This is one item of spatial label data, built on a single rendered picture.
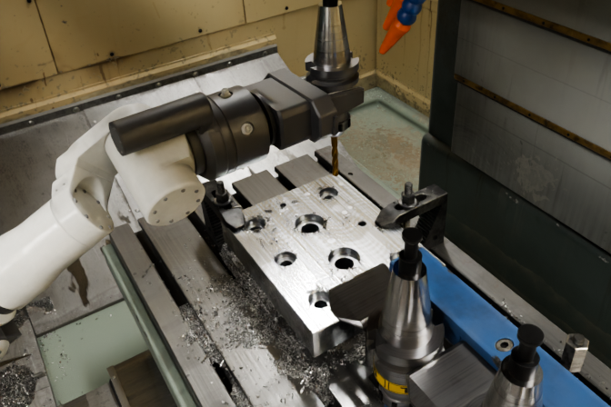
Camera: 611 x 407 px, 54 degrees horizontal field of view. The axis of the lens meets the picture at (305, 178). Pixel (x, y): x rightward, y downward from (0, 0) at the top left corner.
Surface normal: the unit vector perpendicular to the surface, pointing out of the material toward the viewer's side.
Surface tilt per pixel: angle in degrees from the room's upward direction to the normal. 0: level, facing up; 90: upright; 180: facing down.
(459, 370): 0
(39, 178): 24
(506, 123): 90
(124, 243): 0
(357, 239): 0
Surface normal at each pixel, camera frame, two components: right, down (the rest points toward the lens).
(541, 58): -0.85, 0.34
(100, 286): 0.16, -0.55
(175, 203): 0.55, 0.73
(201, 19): 0.52, 0.47
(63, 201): -0.29, -0.29
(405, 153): -0.06, -0.81
